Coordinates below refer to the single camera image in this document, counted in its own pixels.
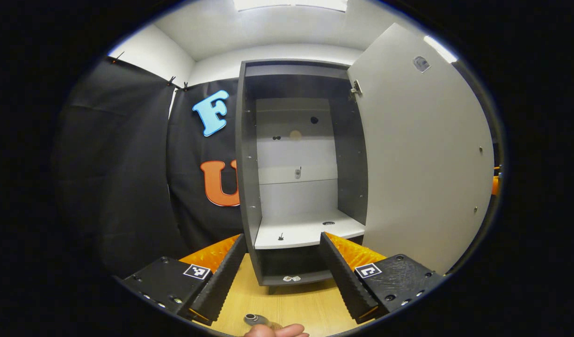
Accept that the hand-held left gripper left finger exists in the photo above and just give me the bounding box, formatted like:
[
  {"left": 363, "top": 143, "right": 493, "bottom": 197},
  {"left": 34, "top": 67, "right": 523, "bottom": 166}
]
[{"left": 122, "top": 233, "right": 247, "bottom": 327}]

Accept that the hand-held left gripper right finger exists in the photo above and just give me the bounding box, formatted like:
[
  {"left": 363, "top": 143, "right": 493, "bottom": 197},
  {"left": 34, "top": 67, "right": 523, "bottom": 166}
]
[{"left": 320, "top": 232, "right": 445, "bottom": 324}]

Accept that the light grey cabinet door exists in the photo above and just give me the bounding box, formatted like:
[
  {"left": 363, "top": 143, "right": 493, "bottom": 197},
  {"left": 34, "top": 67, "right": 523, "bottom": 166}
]
[{"left": 347, "top": 22, "right": 499, "bottom": 276}]

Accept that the dark grey cabinet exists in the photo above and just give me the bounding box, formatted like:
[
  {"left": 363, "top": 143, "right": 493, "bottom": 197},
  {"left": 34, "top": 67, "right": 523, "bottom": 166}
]
[{"left": 234, "top": 59, "right": 369, "bottom": 287}]

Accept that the black backdrop cloth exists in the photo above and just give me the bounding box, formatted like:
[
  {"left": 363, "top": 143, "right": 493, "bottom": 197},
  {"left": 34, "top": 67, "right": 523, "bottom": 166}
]
[{"left": 53, "top": 55, "right": 243, "bottom": 277}]

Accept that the ceiling light panel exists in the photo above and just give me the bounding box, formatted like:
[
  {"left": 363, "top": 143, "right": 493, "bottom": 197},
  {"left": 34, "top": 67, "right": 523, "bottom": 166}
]
[{"left": 233, "top": 0, "right": 349, "bottom": 12}]

